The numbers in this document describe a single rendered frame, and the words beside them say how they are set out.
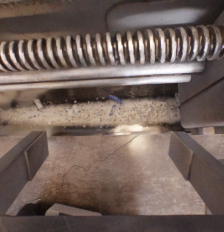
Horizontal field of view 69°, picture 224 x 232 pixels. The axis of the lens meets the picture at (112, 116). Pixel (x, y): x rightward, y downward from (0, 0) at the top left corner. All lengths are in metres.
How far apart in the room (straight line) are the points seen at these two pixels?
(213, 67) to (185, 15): 0.10
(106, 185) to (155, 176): 0.26
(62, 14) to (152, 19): 0.14
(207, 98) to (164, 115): 0.26
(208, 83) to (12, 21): 0.31
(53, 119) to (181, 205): 0.77
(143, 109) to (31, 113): 0.36
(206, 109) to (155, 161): 0.68
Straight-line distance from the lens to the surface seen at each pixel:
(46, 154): 0.17
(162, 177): 0.95
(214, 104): 0.26
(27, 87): 0.37
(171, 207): 1.01
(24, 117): 0.61
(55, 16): 0.30
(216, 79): 0.26
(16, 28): 0.35
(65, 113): 0.55
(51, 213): 0.93
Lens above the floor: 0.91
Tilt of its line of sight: 81 degrees down
